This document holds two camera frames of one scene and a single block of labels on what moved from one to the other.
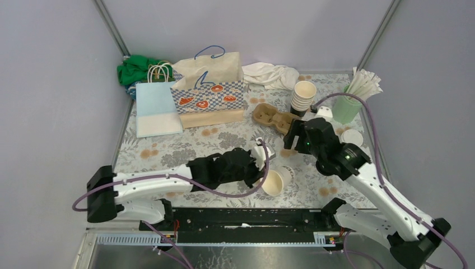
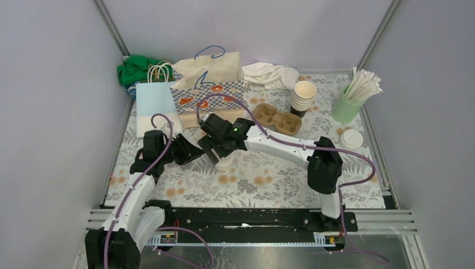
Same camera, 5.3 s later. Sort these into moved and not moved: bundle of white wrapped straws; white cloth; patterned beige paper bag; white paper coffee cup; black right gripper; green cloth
Moved: black right gripper; white paper coffee cup
Not moved: white cloth; patterned beige paper bag; bundle of white wrapped straws; green cloth
